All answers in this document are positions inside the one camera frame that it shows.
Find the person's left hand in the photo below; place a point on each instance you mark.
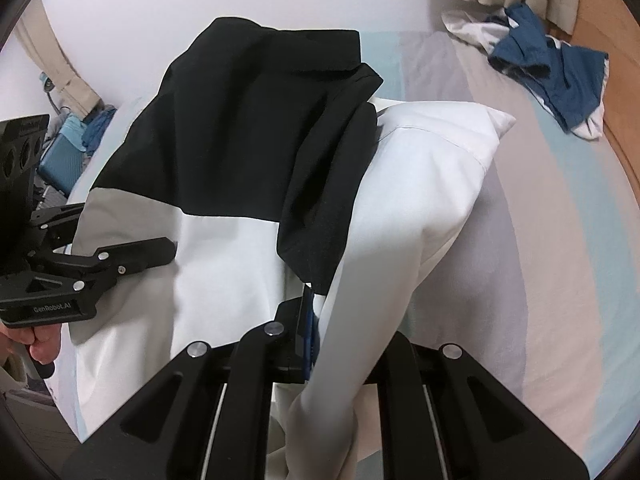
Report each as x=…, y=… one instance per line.
x=37, y=342

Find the wooden headboard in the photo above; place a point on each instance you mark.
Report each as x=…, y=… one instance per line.
x=617, y=35

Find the white and black jacket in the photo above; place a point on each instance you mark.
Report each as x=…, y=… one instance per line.
x=240, y=160

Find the teal suitcase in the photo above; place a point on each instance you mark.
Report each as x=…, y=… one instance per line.
x=60, y=160

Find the blue cloth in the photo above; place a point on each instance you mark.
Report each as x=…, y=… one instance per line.
x=97, y=130

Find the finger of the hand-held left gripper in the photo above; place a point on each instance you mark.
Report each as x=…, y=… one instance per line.
x=135, y=255
x=57, y=214

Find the blue desk lamp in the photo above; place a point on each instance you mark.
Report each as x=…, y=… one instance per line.
x=47, y=82

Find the striped pastel bed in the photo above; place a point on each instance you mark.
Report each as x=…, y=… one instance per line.
x=525, y=260

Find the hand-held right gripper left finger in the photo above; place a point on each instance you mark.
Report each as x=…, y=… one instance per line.
x=308, y=332

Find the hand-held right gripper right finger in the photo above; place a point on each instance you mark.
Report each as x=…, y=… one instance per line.
x=402, y=365

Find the blue and white clothes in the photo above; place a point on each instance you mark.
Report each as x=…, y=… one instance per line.
x=550, y=72

